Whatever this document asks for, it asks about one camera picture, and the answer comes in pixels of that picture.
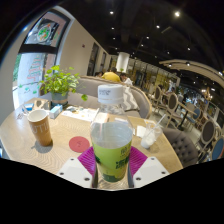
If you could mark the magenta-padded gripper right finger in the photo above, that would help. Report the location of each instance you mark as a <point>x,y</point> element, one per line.
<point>138,161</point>

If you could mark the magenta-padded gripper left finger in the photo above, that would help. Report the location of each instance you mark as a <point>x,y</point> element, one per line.
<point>86,161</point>

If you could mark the green-labelled clear drink bottle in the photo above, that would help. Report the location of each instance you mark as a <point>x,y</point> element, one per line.
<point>111,150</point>

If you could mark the flat round red coaster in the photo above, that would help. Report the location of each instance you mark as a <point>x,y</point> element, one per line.
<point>78,144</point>

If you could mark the clear plastic cup with straw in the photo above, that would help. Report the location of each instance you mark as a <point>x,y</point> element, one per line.
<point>148,138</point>

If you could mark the white paper napkin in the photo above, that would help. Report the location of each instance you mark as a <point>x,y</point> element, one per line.
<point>140,131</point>

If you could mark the dark grey tufted armchair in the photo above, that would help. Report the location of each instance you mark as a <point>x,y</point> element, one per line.
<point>181,146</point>

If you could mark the brown paper cup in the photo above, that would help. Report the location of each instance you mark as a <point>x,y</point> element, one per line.
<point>41,130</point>

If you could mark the light blue tissue box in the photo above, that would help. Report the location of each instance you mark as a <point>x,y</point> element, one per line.
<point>55,111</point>

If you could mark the grey white chevron pillow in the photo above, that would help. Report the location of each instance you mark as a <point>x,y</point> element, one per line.
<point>129,100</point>

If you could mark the grey curved sofa bench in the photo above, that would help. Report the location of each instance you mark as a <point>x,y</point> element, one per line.
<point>90,90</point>

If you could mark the group of dining chairs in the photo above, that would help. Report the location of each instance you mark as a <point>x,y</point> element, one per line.
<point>206,131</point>

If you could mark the small blue box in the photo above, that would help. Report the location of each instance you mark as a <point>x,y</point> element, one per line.
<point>29,106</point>

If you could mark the person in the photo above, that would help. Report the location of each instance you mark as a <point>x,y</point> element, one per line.
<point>111,76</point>
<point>127,80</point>

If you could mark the green potted plant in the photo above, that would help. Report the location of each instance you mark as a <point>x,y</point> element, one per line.
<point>61,81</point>

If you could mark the colourful window poster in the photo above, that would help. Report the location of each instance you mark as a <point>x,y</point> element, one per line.
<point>46,31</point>

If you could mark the group of ceiling spotlights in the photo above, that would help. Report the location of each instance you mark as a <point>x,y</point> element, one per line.
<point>177,14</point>

